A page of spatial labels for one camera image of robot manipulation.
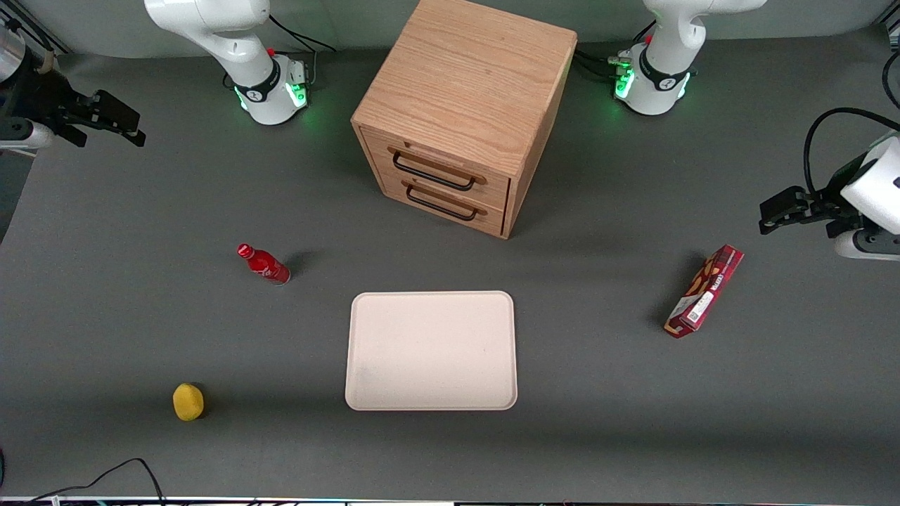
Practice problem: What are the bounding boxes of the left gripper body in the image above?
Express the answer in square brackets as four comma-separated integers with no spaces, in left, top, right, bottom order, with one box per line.
[809,136,900,240]

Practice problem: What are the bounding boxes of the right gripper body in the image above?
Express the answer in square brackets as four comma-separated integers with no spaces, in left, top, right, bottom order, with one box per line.
[0,28,84,141]

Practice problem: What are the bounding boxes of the red coke bottle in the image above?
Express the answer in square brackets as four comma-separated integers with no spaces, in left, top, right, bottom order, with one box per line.
[237,243,292,286]

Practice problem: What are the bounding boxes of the beige plastic tray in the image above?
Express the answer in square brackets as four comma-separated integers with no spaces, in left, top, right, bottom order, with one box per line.
[345,290,519,412]

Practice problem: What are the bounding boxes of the red snack box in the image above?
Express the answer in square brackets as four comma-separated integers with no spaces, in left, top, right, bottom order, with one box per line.
[664,244,745,340]

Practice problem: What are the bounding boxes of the yellow lemon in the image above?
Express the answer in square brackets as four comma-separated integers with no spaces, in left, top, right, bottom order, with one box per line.
[172,383,205,422]

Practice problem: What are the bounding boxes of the wooden drawer cabinet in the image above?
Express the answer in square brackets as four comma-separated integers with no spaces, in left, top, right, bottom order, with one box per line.
[351,0,579,240]

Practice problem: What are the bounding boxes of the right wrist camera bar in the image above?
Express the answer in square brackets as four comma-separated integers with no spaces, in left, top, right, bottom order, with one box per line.
[0,117,55,150]

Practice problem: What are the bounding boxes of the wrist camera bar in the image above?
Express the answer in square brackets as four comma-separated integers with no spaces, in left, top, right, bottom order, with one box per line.
[834,228,900,263]
[0,117,55,150]

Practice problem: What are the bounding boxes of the black left wrist cable loop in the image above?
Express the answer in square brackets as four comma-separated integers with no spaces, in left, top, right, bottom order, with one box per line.
[803,107,900,199]

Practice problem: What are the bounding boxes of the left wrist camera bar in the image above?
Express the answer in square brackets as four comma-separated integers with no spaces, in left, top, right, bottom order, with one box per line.
[834,228,900,263]

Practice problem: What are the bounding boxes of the dark aluminium frame rail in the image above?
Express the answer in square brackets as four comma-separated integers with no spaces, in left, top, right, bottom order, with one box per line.
[0,0,72,56]

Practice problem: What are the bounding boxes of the black right arm base cable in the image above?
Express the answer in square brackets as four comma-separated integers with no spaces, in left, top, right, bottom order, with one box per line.
[269,14,338,54]

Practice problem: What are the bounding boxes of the black left arm base cables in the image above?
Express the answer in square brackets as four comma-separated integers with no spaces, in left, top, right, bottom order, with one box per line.
[572,21,656,82]

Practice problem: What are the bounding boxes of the wooden drawer with black handle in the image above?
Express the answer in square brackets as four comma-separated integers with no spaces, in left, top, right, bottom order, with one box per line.
[359,126,512,212]
[380,171,508,237]

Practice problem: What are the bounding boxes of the thin black floor cable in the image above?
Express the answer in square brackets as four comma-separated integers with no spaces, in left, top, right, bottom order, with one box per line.
[0,458,167,505]

